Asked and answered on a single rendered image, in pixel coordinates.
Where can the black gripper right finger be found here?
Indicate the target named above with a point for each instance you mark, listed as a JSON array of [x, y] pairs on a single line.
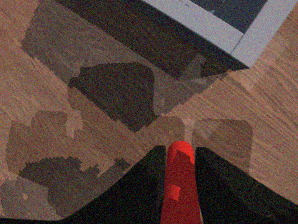
[[229, 196]]

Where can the red peg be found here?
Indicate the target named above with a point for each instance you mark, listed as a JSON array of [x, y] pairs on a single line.
[[180, 205]]

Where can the grey open box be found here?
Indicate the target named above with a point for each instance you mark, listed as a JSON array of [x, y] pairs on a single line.
[[235, 34]]

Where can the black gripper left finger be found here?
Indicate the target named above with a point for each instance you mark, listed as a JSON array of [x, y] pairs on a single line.
[[135, 199]]

